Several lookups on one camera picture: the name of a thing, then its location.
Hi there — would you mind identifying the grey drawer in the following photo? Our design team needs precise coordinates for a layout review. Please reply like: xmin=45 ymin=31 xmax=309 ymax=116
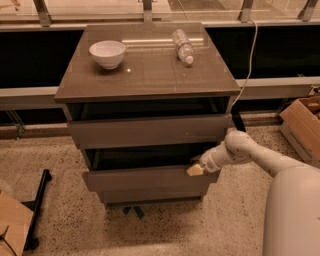
xmin=98 ymin=190 xmax=205 ymax=204
xmin=83 ymin=142 xmax=216 ymax=192
xmin=68 ymin=114 xmax=232 ymax=149

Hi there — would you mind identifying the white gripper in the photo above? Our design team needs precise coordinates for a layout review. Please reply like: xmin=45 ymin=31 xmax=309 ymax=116
xmin=186 ymin=146 xmax=222 ymax=176

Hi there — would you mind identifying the cardboard sheet lower left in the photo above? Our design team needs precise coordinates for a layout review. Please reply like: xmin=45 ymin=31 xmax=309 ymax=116
xmin=0 ymin=191 xmax=33 ymax=256

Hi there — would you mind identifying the cardboard box right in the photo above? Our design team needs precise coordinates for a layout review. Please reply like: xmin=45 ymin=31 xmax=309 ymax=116
xmin=280 ymin=96 xmax=320 ymax=168

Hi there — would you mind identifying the white ceramic bowl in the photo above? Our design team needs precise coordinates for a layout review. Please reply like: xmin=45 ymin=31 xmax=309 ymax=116
xmin=89 ymin=40 xmax=126 ymax=69

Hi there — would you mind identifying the black power plug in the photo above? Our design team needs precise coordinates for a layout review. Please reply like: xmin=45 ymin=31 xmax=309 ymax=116
xmin=231 ymin=111 xmax=246 ymax=132

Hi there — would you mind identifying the white cable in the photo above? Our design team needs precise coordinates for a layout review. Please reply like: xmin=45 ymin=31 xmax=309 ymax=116
xmin=231 ymin=19 xmax=259 ymax=108

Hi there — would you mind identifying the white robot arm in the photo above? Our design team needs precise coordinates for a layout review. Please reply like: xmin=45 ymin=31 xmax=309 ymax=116
xmin=187 ymin=130 xmax=320 ymax=256

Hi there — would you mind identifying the grey drawer cabinet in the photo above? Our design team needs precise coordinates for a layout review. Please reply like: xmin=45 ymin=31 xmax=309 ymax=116
xmin=55 ymin=23 xmax=240 ymax=194

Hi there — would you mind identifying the clear plastic water bottle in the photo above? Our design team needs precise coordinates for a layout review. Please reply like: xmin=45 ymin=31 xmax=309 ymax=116
xmin=172 ymin=29 xmax=194 ymax=65

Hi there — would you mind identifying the blue tape cross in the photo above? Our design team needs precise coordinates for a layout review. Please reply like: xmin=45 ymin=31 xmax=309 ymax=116
xmin=122 ymin=206 xmax=144 ymax=220

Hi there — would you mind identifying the black cable lower left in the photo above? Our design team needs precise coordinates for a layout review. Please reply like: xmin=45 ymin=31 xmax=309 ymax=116
xmin=0 ymin=225 xmax=18 ymax=256

